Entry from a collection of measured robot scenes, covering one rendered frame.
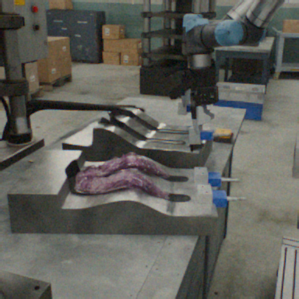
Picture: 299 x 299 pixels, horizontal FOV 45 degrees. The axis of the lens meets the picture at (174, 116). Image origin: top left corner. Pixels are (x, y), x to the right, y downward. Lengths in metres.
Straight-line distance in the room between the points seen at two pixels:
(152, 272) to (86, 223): 0.21
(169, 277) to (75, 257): 0.22
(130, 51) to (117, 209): 7.11
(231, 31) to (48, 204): 0.67
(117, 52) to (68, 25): 1.21
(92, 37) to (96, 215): 7.34
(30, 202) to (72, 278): 0.21
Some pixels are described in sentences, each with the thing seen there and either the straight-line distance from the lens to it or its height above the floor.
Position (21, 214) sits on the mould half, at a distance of 0.97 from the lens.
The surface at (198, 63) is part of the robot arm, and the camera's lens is 1.15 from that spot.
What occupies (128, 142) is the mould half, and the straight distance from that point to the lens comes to 1.22.
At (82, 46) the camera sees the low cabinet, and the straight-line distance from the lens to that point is 8.29.
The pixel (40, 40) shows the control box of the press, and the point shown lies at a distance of 1.84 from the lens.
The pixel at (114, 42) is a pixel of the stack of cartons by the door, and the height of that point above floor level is 0.48.
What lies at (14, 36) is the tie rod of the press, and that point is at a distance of 1.50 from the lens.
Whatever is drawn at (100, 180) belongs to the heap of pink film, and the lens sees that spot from 0.99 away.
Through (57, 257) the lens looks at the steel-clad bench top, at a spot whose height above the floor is 0.80.
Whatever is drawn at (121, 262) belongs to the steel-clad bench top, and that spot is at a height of 0.80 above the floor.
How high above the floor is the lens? 1.35
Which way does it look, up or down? 18 degrees down
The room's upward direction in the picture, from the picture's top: 1 degrees clockwise
